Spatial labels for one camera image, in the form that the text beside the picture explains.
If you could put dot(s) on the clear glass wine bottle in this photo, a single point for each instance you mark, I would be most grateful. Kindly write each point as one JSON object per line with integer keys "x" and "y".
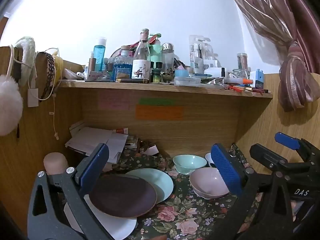
{"x": 141, "y": 64}

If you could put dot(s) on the wooden shelf board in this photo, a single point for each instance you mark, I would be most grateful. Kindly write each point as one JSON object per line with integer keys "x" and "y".
{"x": 161, "y": 88}

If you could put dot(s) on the blue pencil sharpener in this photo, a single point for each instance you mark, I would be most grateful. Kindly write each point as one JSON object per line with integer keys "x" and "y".
{"x": 257, "y": 77}

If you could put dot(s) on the green sticky note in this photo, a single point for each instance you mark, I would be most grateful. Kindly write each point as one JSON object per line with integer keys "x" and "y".
{"x": 157, "y": 101}

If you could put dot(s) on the mint green bowl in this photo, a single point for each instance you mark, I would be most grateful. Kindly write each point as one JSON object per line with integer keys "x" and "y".
{"x": 185, "y": 164}

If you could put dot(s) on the pink sticky note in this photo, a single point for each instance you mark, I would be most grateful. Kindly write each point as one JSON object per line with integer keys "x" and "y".
{"x": 113, "y": 104}

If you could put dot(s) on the white plate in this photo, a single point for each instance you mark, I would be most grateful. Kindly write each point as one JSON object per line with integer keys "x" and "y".
{"x": 119, "y": 228}

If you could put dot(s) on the mint green plate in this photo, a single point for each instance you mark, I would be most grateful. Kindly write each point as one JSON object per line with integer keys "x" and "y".
{"x": 160, "y": 180}

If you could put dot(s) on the floral dark green cloth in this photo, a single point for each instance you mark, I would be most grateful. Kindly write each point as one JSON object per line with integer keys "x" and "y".
{"x": 184, "y": 215}

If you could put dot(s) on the mint green pump bottle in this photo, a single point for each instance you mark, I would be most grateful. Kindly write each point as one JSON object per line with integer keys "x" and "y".
{"x": 155, "y": 49}

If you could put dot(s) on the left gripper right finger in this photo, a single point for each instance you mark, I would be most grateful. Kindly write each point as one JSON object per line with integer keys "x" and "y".
{"x": 274, "y": 219}

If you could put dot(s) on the orange marker pen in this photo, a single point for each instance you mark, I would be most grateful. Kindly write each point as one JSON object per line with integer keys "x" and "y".
{"x": 237, "y": 80}

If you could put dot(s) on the orange sticky note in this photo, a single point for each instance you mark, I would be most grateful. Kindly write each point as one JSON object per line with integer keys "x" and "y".
{"x": 168, "y": 113}

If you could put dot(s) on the white fluffy pompom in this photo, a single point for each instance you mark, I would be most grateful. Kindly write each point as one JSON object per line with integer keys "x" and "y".
{"x": 11, "y": 105}

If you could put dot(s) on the white fluffy headband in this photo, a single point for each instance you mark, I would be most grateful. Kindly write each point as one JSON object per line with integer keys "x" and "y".
{"x": 27, "y": 44}

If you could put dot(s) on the glitter filled jar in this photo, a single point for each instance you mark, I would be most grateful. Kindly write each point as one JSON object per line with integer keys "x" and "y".
{"x": 242, "y": 61}

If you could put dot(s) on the clear acrylic organizer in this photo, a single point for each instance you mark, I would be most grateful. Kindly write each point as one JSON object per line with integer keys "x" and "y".
{"x": 201, "y": 54}

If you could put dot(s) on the clear round plastic container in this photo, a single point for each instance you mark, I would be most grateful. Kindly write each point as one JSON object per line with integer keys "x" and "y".
{"x": 187, "y": 81}

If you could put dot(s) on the blue liquid square bottle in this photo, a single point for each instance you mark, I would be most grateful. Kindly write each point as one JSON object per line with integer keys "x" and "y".
{"x": 122, "y": 68}

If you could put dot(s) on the brown patterned headband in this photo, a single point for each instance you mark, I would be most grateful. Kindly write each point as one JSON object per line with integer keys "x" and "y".
{"x": 50, "y": 75}

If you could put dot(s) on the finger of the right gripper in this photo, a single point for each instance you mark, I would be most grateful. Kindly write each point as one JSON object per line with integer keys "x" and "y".
{"x": 268, "y": 158}
{"x": 301, "y": 146}

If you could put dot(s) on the pink striped curtain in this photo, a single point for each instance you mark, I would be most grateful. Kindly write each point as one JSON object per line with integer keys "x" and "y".
{"x": 294, "y": 29}

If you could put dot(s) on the blue liquid tall bottle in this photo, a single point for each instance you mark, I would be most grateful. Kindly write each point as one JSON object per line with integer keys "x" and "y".
{"x": 99, "y": 51}

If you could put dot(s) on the white paper stack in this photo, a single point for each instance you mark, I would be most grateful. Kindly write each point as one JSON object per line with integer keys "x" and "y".
{"x": 85, "y": 139}

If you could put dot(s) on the dark brown plate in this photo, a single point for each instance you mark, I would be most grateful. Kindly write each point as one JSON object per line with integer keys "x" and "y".
{"x": 123, "y": 196}

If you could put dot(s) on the white cow-pattern bowl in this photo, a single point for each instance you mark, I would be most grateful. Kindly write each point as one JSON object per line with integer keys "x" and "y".
{"x": 209, "y": 160}

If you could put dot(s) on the beige ceramic mug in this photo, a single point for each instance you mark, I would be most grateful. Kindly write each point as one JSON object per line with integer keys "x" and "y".
{"x": 55, "y": 163}

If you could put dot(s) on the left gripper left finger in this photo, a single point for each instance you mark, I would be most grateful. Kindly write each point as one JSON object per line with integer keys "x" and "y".
{"x": 46, "y": 218}

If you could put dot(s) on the red white tube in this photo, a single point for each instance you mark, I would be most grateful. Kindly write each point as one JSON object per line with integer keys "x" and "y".
{"x": 121, "y": 131}

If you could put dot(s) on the clear bottle silver cap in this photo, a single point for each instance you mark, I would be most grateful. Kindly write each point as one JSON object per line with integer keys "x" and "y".
{"x": 168, "y": 56}

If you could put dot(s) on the small white box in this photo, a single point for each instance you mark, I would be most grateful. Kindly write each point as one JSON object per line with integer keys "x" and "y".
{"x": 150, "y": 151}

